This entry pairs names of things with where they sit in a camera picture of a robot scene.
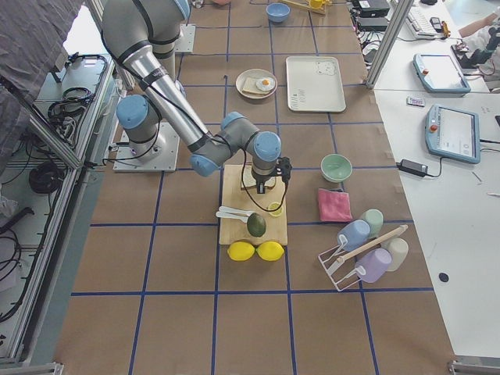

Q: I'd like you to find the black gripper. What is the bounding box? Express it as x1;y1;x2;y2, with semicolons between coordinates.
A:
255;178;273;194

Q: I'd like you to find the white bread slice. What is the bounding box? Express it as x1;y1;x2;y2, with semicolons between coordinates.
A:
241;169;276;190

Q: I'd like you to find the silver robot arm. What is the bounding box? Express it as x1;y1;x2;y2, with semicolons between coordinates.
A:
102;1;291;194

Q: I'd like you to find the bread slice on plate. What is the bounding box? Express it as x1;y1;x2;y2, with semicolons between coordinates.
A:
241;77;271;96

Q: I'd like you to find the cream round plate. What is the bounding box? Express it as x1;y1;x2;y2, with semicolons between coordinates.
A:
235;69;278;99

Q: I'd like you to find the lemon slice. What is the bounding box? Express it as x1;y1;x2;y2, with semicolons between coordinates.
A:
267;202;283;217

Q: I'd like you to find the wooden cutting board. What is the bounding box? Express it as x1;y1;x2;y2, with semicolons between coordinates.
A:
219;165;288;245

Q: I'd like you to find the green avocado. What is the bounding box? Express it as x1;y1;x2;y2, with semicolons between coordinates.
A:
246;212;266;238

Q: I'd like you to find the right yellow lemon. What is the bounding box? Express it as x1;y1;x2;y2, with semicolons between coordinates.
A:
256;241;284;262

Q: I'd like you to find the yellow lemon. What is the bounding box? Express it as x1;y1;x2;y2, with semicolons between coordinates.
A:
256;241;284;262
227;241;255;262

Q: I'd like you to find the green bowl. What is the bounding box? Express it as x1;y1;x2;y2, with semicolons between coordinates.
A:
320;154;352;183

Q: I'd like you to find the left yellow lemon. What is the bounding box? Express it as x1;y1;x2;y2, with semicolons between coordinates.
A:
227;241;255;262

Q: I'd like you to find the pink cloth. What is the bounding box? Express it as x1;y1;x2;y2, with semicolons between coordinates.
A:
317;188;352;223

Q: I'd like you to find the fried egg toy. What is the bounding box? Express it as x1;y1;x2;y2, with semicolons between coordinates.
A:
255;77;275;92

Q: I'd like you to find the cream bear tray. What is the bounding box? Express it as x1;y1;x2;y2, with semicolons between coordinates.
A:
286;55;346;113

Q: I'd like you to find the blue cup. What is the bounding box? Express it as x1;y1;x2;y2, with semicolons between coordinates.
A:
337;220;370;252

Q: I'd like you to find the green cup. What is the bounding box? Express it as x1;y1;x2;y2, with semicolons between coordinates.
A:
359;209;384;239

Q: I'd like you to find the purple cup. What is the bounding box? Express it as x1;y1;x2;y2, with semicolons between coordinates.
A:
355;248;392;283

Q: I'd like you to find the cream cup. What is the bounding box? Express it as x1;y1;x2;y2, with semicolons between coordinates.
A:
381;237;409;272

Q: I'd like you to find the black power adapter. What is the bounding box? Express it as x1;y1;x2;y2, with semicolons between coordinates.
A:
396;159;428;177

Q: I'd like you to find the blue bowl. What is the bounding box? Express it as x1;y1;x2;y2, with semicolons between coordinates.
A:
266;2;291;23

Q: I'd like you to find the near teach pendant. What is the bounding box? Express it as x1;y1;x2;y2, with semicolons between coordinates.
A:
424;105;480;164

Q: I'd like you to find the teach pendant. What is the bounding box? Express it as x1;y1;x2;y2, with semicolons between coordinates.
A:
424;105;480;164
412;54;471;95

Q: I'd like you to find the far teach pendant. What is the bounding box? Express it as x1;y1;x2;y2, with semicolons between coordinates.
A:
412;54;471;95

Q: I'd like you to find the white wire cup rack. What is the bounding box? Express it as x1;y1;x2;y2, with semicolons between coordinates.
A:
318;224;408;291

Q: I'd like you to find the aluminium frame post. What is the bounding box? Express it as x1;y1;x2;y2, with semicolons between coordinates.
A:
365;0;413;89

